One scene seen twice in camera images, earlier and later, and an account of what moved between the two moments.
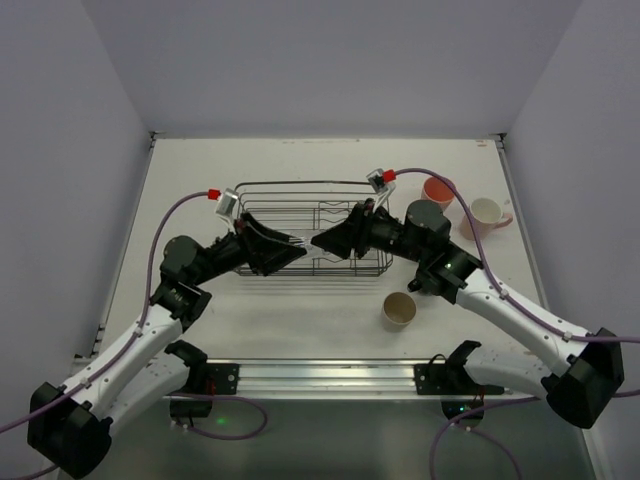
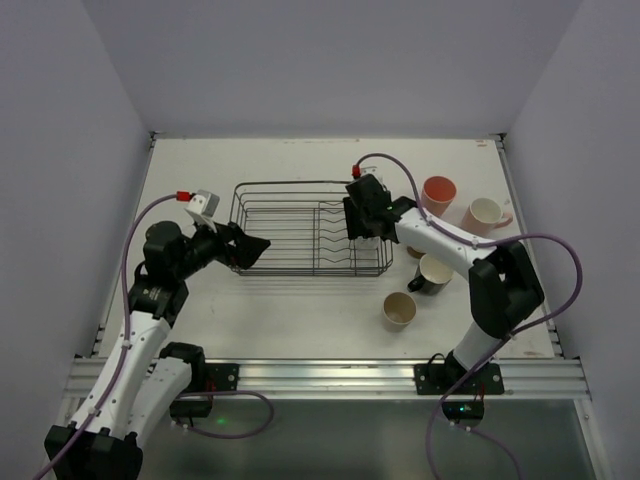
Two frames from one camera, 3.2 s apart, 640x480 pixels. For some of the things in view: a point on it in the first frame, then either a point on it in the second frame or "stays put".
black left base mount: (205, 379) stays put
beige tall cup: (399, 309) stays put
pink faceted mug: (487, 215) stays put
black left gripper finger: (268, 251) to (238, 248)
